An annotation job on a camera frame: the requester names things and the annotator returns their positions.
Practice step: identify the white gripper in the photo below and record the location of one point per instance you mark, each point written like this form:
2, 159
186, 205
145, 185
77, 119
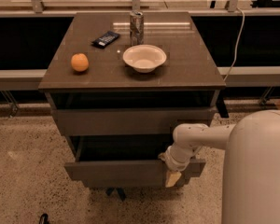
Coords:
170, 161

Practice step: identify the grey drawer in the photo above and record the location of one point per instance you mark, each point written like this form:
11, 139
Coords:
124, 183
119, 157
78, 122

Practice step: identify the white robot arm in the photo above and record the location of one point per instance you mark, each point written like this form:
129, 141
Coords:
251, 169

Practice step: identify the grey bottom drawer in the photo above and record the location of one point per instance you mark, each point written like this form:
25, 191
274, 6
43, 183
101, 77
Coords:
124, 183

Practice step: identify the grey top drawer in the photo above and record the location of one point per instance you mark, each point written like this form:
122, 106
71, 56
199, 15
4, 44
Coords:
78, 122

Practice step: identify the grey drawer cabinet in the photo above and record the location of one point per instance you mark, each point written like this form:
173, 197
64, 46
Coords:
188, 79

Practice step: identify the white bowl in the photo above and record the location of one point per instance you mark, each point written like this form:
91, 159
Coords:
144, 58

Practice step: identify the orange fruit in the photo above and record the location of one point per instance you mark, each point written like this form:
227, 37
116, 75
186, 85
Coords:
79, 62

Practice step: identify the silver drink can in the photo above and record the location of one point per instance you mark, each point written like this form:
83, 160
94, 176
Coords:
136, 28

